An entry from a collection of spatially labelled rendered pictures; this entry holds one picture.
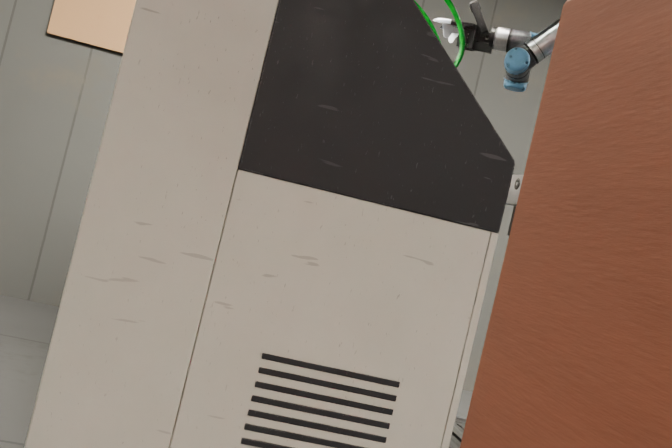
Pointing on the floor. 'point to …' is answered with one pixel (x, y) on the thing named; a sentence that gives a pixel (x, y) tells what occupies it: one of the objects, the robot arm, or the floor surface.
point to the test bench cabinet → (332, 324)
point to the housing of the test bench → (158, 196)
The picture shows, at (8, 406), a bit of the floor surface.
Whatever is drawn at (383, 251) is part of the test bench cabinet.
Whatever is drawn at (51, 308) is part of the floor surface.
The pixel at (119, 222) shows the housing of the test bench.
